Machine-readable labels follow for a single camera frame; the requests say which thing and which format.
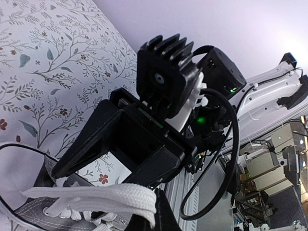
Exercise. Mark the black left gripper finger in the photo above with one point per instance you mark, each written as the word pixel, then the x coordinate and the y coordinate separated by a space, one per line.
pixel 164 217

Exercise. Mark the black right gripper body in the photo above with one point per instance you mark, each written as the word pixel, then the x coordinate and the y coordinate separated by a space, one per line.
pixel 151 149

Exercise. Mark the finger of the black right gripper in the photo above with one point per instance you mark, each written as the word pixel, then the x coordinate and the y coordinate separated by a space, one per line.
pixel 100 135

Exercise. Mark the white shoelace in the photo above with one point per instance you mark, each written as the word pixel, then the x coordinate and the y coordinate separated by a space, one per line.
pixel 126 197

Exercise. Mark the grey canvas sneaker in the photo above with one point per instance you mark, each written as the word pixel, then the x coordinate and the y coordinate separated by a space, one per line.
pixel 23 167

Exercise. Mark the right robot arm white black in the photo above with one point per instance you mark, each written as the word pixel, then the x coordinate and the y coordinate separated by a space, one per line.
pixel 229 102

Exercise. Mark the floral patterned table mat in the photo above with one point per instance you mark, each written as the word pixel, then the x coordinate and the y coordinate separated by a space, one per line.
pixel 58 60

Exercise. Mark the front aluminium rail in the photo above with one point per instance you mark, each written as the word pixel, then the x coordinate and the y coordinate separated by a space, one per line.
pixel 193 194

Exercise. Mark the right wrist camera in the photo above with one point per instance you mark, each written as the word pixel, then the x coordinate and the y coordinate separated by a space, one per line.
pixel 168 80

